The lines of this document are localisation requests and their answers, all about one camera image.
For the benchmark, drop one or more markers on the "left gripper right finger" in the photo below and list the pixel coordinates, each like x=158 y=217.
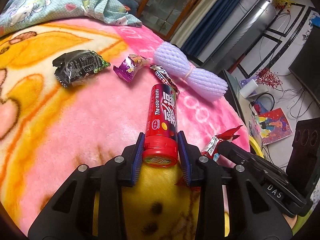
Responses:
x=233 y=205

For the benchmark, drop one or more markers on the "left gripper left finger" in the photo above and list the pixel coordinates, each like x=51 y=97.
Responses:
x=88 y=205

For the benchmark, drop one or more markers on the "red snack wrapper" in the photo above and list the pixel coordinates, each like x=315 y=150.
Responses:
x=211 y=151

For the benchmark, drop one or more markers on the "red candy tube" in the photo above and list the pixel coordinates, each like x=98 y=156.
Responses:
x=160 y=144

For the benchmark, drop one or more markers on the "black snack wrapper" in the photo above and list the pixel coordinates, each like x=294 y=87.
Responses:
x=76 y=66

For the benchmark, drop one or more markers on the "purple snack wrapper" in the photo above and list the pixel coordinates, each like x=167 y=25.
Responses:
x=130 y=66

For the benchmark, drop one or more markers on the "red white candy wrapper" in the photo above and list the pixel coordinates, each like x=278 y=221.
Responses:
x=164 y=77

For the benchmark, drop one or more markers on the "white foam net bundle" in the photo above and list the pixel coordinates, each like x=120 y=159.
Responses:
x=205 y=83

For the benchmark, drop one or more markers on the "yellow rimmed trash bin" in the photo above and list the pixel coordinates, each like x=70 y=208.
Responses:
x=255 y=148

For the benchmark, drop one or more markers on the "black speaker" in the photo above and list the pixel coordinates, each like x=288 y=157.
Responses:
x=303 y=167

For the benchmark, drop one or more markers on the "colourful painting canvas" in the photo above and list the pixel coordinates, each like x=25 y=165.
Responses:
x=274 y=126

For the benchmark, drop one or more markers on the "white cylinder vase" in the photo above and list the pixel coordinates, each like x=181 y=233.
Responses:
x=248 y=87

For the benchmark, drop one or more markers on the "dark tv cabinet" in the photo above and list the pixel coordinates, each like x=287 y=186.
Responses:
x=235 y=99

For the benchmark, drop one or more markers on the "red berry branches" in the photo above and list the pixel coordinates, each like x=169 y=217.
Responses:
x=268 y=78

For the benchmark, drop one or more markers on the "pink cartoon fleece blanket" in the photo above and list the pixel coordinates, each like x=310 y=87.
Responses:
x=47 y=131

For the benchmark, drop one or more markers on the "black television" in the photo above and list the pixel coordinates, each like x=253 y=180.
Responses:
x=306 y=66

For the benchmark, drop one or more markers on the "grey tower air conditioner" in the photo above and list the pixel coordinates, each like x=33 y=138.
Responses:
x=242 y=36

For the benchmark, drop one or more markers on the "dark blue curtain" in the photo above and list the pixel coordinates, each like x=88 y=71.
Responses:
x=208 y=27

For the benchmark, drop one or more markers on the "light blue patterned quilt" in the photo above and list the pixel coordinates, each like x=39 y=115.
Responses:
x=20 y=14

